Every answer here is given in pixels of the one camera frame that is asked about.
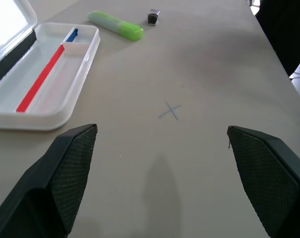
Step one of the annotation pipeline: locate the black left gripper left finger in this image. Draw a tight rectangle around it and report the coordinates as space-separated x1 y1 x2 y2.
0 123 98 238

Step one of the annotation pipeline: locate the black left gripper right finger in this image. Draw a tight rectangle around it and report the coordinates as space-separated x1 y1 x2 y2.
227 125 300 238

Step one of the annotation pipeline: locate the green eraser block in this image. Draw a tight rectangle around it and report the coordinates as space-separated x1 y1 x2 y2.
87 10 144 42

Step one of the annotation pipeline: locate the white plastic pencil case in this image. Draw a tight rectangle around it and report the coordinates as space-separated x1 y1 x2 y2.
0 0 101 131

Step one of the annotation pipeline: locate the small black eraser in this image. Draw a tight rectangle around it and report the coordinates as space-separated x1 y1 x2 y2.
147 8 161 26

